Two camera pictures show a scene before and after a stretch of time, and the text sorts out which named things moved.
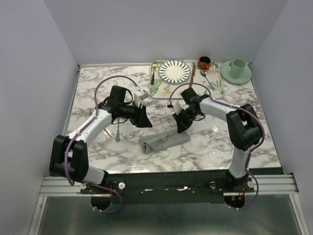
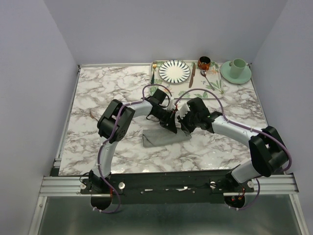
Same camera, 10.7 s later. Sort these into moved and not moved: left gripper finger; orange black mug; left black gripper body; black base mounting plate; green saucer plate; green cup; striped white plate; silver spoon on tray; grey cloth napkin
Moved: left gripper finger; grey cloth napkin; left black gripper body
Not moved: orange black mug; silver spoon on tray; black base mounting plate; green saucer plate; striped white plate; green cup
